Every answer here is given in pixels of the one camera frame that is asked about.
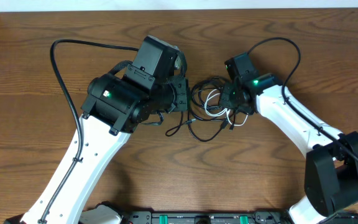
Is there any black thin usb cable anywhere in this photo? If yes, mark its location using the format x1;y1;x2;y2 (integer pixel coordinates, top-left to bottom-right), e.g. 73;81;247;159
165;110;197;138

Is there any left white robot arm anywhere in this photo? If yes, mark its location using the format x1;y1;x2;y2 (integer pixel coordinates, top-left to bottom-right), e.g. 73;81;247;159
7;35;188;223

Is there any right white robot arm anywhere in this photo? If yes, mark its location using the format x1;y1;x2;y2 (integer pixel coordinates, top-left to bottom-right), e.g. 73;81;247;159
219;52;358;223

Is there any black usb-a cable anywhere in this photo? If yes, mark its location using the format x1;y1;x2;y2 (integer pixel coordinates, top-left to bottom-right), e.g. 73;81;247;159
186;77;232;143

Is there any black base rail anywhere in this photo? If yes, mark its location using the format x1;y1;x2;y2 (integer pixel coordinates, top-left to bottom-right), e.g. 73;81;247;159
82;202;358;224

